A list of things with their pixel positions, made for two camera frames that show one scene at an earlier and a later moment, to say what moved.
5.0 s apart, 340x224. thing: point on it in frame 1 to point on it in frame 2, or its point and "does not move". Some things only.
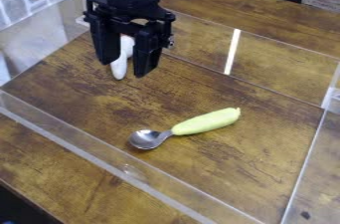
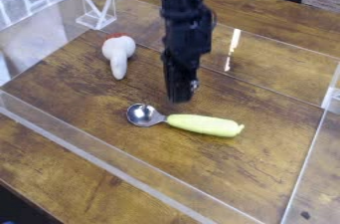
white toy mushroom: x=126 y=52 does not move
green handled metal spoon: x=148 y=138 to x=146 y=115
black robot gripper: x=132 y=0 to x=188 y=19
